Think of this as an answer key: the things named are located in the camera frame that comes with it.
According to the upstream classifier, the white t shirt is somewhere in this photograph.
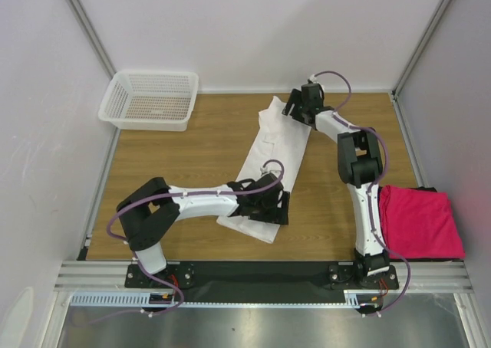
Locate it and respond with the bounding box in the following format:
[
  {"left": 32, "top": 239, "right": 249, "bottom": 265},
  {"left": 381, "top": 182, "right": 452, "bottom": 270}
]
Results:
[{"left": 216, "top": 95, "right": 312, "bottom": 245}]

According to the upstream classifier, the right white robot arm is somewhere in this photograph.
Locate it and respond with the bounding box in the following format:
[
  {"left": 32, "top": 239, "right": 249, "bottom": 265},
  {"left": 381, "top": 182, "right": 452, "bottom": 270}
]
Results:
[{"left": 282, "top": 82, "right": 399, "bottom": 291}]

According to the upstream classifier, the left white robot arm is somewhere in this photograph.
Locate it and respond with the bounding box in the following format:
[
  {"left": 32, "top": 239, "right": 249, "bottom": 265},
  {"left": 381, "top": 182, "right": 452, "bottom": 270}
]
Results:
[{"left": 117, "top": 172, "right": 290, "bottom": 287}]

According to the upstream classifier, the folded pink t shirt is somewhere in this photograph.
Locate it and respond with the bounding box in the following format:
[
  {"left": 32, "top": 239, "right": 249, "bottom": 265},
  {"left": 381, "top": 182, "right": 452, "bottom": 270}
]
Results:
[{"left": 379, "top": 185, "right": 466, "bottom": 259}]

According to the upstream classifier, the folded black t shirt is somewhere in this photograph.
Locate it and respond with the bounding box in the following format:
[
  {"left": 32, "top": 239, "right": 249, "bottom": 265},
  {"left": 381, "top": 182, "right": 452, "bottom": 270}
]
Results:
[{"left": 416, "top": 187, "right": 466, "bottom": 260}]

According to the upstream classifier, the white plastic basket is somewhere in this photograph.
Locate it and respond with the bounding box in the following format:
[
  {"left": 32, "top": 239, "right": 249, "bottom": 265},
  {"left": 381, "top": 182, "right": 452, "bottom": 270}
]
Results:
[{"left": 98, "top": 70, "right": 199, "bottom": 132}]

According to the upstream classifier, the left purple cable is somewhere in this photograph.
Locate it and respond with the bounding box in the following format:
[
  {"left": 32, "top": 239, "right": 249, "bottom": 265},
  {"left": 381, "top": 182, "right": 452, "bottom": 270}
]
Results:
[{"left": 71, "top": 159, "right": 285, "bottom": 326}]

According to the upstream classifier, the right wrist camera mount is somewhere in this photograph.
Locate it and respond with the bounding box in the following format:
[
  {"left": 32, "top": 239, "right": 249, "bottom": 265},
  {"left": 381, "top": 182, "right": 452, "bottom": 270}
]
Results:
[{"left": 308, "top": 73, "right": 322, "bottom": 85}]

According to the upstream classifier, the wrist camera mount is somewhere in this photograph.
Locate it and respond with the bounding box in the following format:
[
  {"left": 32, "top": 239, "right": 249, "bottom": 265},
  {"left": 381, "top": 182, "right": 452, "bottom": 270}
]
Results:
[
  {"left": 260, "top": 163, "right": 281, "bottom": 176},
  {"left": 308, "top": 73, "right": 322, "bottom": 85}
]

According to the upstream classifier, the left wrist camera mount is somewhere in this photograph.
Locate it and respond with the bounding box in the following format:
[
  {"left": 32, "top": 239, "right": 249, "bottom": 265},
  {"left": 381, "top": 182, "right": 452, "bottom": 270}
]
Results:
[{"left": 260, "top": 163, "right": 281, "bottom": 176}]

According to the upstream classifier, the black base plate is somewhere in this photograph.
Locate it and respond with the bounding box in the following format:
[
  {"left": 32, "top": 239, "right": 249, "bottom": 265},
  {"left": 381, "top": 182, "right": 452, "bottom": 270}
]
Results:
[{"left": 126, "top": 259, "right": 400, "bottom": 305}]

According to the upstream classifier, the right corner aluminium post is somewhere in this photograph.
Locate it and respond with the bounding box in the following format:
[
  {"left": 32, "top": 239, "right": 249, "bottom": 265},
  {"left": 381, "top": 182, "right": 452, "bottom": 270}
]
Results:
[{"left": 392, "top": 0, "right": 453, "bottom": 99}]

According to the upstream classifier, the corner aluminium post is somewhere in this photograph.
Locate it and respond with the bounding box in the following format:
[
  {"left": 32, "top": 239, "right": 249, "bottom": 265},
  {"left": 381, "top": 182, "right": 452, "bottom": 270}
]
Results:
[
  {"left": 392, "top": 0, "right": 453, "bottom": 99},
  {"left": 65, "top": 0, "right": 117, "bottom": 78}
]

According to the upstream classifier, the aluminium frame rail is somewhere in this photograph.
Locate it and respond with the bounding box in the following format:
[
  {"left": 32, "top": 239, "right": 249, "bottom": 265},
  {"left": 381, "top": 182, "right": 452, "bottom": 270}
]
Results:
[{"left": 55, "top": 261, "right": 475, "bottom": 316}]

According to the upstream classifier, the left corner aluminium post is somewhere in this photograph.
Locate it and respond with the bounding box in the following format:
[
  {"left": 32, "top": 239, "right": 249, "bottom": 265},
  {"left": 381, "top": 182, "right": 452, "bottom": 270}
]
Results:
[{"left": 65, "top": 0, "right": 117, "bottom": 78}]

